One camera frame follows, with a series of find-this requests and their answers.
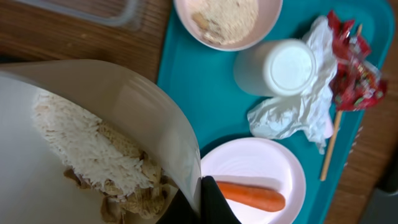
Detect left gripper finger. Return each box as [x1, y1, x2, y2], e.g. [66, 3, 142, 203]
[157, 176, 241, 224]

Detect teal plastic serving tray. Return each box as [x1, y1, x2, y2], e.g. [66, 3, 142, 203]
[157, 0, 395, 223]

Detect orange carrot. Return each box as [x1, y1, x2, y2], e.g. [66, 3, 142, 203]
[216, 181, 286, 212]

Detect clear plastic storage bin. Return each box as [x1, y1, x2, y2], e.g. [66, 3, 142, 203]
[17, 0, 146, 31]

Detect white bowl with food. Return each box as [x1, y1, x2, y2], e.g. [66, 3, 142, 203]
[1, 60, 201, 223]

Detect pink round plate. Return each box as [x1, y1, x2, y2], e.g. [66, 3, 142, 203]
[201, 138, 306, 224]

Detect red snack wrapper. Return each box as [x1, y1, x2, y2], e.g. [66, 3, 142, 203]
[327, 11, 387, 111]

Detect rice and food scraps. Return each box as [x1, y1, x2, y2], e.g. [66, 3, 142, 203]
[32, 89, 169, 223]

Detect crumpled white napkin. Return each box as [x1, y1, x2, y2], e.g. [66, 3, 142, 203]
[247, 16, 338, 154]

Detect white paper cup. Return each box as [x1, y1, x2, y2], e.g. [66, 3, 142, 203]
[233, 39, 317, 97]

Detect wooden skewer stick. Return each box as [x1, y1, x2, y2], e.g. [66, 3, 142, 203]
[320, 23, 363, 182]

